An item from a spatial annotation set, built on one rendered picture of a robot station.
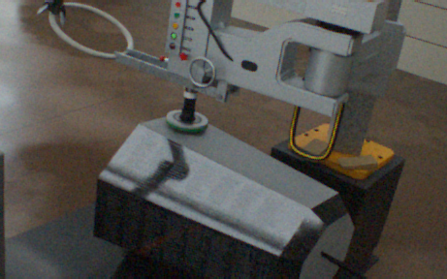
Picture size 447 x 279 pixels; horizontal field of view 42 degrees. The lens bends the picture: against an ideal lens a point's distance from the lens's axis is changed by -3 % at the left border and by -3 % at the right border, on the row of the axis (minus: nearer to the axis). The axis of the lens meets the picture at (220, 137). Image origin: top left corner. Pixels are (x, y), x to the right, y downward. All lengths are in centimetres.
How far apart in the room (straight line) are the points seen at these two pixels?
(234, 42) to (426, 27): 607
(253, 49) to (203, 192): 69
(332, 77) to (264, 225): 70
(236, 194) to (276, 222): 24
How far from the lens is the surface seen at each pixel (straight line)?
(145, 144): 300
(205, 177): 278
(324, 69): 261
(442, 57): 862
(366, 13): 249
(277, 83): 269
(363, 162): 327
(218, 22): 285
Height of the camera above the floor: 209
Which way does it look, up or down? 24 degrees down
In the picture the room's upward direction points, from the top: 10 degrees clockwise
